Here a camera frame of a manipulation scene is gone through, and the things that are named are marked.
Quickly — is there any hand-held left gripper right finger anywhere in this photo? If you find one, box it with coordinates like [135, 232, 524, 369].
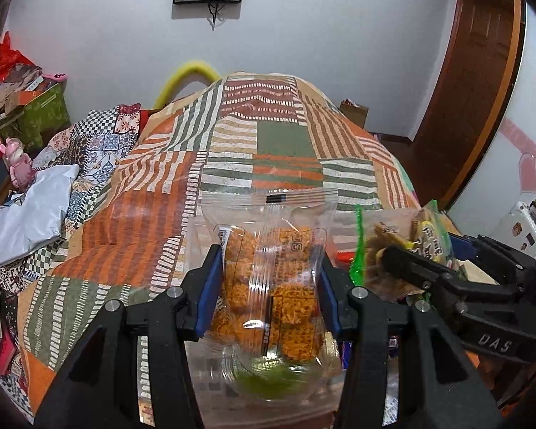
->
[319, 255, 501, 429]

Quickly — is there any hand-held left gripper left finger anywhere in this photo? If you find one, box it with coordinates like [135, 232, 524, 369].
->
[33, 244, 224, 429]

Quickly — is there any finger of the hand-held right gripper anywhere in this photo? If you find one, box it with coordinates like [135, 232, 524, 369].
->
[449, 233, 536, 287]
[383, 245, 525, 318]

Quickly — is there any green-edged clear snack packet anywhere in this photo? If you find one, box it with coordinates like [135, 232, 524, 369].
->
[348, 203, 456, 305]

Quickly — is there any orange snack clear packet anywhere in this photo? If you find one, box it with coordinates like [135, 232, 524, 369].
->
[197, 190, 340, 367]

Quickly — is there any clear plastic container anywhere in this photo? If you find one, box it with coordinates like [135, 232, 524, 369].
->
[183, 208, 430, 429]

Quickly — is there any green pea packet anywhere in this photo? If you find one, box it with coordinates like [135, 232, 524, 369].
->
[232, 353, 309, 400]

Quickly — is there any white appliance with stickers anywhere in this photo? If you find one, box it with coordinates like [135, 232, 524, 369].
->
[496, 201, 536, 255]

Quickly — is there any wooden door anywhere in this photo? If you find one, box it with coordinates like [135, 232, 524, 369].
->
[411, 0, 525, 211]

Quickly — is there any cardboard box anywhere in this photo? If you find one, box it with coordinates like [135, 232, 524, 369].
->
[339, 98, 369, 130]

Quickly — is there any orange striped patchwork blanket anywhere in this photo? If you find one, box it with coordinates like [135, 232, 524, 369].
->
[18, 71, 456, 429]

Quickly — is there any checkered patchwork quilt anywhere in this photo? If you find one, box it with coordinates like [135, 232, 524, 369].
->
[0, 103, 155, 278]

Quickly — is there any yellow hoop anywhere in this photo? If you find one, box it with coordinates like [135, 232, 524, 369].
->
[154, 60, 219, 109]

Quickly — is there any pink toy figure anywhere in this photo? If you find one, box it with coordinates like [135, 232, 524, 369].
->
[0, 136, 34, 193]

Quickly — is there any green storage box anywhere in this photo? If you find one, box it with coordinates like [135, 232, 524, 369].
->
[0, 83, 71, 153]

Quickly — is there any pile of papers and clothes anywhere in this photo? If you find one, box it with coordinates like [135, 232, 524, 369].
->
[0, 63, 45, 121]

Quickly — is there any red plastic bag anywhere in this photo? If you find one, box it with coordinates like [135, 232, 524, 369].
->
[0, 31, 36, 77]

